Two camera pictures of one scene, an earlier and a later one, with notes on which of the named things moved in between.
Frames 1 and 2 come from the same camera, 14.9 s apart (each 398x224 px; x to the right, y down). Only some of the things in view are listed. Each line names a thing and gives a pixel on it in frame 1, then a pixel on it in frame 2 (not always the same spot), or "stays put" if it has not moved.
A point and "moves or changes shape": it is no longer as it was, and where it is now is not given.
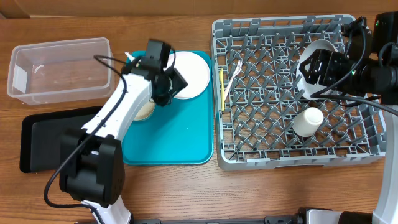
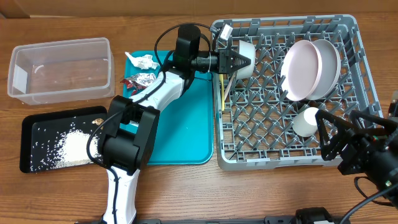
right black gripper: (318, 68) to (352, 137)
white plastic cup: (308, 122) stays put
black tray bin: (40, 137) stays put
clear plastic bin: (62, 71) stays put
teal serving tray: (180, 133) stays put
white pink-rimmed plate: (194, 68) moves or changes shape
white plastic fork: (237, 70) stays put
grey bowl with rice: (145, 111) moves or changes shape
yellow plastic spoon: (221, 79) stays put
